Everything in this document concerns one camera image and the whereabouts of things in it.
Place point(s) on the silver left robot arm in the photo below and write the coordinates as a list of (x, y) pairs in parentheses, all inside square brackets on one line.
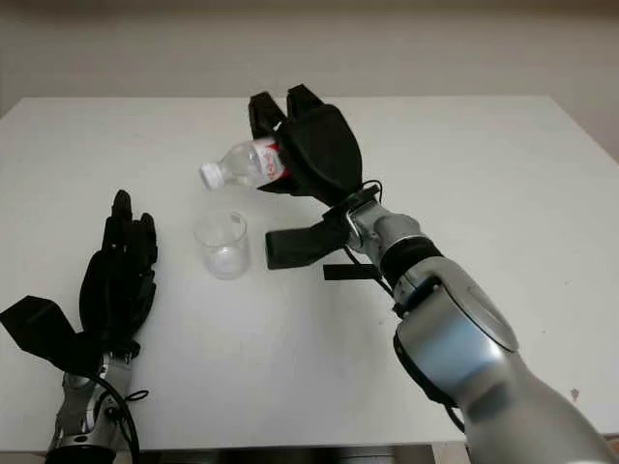
[(82, 415)]

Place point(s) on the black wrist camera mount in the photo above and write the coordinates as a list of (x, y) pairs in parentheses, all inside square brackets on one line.
[(300, 241), (43, 328)]

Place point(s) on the black tape marker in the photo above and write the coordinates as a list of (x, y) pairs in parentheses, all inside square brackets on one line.
[(345, 272)]

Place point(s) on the dark robot torso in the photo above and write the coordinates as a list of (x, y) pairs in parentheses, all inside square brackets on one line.
[(348, 456)]

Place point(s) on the clear glass cup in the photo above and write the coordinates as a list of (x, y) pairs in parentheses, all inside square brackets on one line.
[(223, 251)]

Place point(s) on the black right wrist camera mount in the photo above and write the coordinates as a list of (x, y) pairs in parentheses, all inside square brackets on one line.
[(300, 241)]

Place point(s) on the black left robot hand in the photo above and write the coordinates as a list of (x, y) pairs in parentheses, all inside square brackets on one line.
[(113, 290)]

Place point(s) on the clear plastic water bottle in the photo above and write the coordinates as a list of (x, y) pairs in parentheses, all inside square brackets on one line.
[(242, 164)]

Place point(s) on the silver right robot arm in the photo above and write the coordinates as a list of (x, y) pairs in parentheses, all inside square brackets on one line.
[(464, 338)]

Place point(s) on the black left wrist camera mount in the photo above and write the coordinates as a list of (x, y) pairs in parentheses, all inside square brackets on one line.
[(43, 328)]

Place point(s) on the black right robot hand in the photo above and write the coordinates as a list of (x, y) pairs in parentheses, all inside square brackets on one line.
[(324, 150)]

